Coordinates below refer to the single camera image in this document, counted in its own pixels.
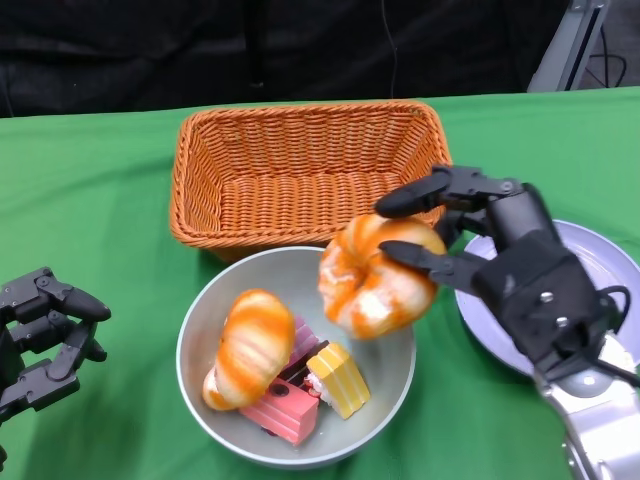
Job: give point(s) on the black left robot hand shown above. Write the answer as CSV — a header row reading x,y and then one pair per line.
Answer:
x,y
30,320

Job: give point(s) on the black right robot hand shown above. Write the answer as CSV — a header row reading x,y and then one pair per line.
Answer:
x,y
540,280

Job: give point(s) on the yellow cake slice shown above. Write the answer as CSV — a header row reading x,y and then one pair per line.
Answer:
x,y
340,380

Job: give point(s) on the grey green bowl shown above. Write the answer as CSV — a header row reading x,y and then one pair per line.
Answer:
x,y
280,270

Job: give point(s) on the dark cake with cream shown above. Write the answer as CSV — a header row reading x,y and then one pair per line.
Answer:
x,y
295,372

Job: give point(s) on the salmon pink cake slice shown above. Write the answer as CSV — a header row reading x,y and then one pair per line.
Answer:
x,y
285,410

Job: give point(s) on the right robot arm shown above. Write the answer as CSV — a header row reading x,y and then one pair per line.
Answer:
x,y
600,420

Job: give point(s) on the lavender plate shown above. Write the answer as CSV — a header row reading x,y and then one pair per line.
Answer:
x,y
600,260

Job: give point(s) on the orange wicker basket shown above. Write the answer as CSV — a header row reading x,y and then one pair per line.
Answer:
x,y
300,200

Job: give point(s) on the green tablecloth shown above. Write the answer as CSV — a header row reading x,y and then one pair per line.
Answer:
x,y
125,200

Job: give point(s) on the black backdrop cloth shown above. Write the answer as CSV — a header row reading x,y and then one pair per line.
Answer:
x,y
150,50

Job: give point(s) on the grey metal frame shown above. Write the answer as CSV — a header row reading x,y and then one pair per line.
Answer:
x,y
565,55

